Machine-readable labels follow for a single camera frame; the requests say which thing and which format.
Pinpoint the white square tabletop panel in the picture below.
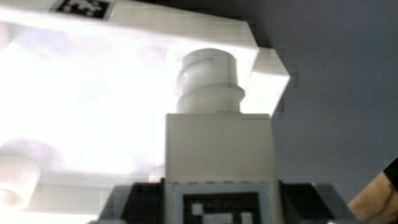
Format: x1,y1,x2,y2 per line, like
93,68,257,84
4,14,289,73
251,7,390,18
0,0,289,214

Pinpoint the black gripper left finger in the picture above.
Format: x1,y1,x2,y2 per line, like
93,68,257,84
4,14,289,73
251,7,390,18
86,180,164,224

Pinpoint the white table leg with tag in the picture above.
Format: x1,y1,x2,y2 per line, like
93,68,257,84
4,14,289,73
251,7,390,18
164,49,282,224

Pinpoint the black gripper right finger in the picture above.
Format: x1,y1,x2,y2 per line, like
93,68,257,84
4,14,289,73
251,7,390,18
278,182,362,224

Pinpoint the wooden table edge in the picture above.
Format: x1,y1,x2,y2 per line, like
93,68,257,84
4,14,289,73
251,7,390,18
346,156,398,224

